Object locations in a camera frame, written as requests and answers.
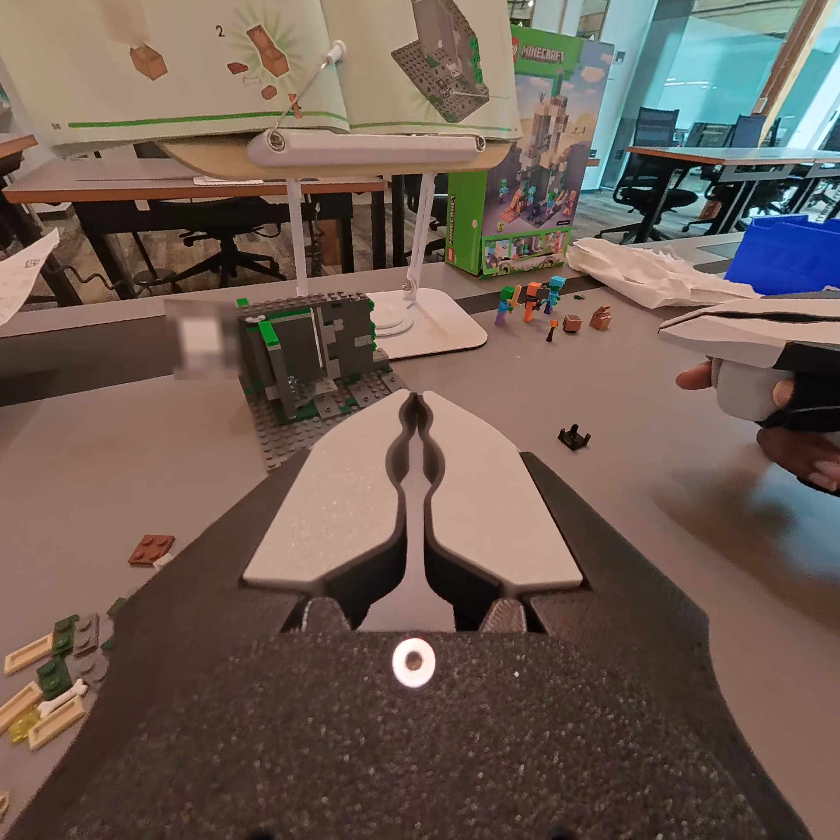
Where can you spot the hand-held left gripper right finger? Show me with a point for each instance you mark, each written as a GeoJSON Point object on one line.
{"type": "Point", "coordinates": [499, 518]}

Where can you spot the reddish brown square plate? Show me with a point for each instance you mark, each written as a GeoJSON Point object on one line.
{"type": "Point", "coordinates": [152, 550]}

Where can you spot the grey toy brick building model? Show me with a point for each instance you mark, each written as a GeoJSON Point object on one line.
{"type": "Point", "coordinates": [308, 354]}

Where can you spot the orange toy minifigure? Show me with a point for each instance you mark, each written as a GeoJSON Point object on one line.
{"type": "Point", "coordinates": [533, 302]}

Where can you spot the toy torch piece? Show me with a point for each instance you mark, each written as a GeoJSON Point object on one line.
{"type": "Point", "coordinates": [552, 331]}

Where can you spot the pile of small bricks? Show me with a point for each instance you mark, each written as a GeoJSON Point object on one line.
{"type": "Point", "coordinates": [59, 656]}

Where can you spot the white book stand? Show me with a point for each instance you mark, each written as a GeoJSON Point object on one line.
{"type": "Point", "coordinates": [367, 148]}

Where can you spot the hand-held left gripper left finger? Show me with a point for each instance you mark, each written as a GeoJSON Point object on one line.
{"type": "Point", "coordinates": [328, 518]}

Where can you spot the green toy brick set box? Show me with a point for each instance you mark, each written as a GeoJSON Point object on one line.
{"type": "Point", "coordinates": [544, 164]}

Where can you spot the green headed toy minifigure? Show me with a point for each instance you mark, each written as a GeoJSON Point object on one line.
{"type": "Point", "coordinates": [507, 305]}

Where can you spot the brown toy chest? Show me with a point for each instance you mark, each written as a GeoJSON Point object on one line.
{"type": "Point", "coordinates": [602, 318]}

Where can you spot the black office chair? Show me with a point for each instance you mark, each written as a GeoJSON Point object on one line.
{"type": "Point", "coordinates": [216, 243]}
{"type": "Point", "coordinates": [748, 138]}
{"type": "Point", "coordinates": [656, 170]}

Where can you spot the cyan headed toy minifigure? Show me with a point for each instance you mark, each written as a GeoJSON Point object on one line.
{"type": "Point", "coordinates": [555, 295]}

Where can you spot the black clawed bracket piece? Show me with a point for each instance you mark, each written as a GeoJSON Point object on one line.
{"type": "Point", "coordinates": [575, 438]}

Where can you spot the blue plastic bin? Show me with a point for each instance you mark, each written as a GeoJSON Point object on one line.
{"type": "Point", "coordinates": [787, 253]}

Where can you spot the person's right hand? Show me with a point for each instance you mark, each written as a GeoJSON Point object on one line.
{"type": "Point", "coordinates": [800, 453]}

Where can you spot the wooden office table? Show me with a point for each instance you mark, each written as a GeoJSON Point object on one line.
{"type": "Point", "coordinates": [754, 156]}
{"type": "Point", "coordinates": [197, 180]}

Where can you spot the brown toy block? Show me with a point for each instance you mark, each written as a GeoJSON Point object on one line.
{"type": "Point", "coordinates": [573, 324]}

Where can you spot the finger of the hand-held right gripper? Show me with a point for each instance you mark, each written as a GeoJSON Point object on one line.
{"type": "Point", "coordinates": [741, 341]}
{"type": "Point", "coordinates": [787, 305]}

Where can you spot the white printed paper bag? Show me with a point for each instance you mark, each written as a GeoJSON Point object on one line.
{"type": "Point", "coordinates": [656, 275]}
{"type": "Point", "coordinates": [23, 275]}

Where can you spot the pale green instruction booklet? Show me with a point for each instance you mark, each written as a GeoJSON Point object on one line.
{"type": "Point", "coordinates": [367, 79]}

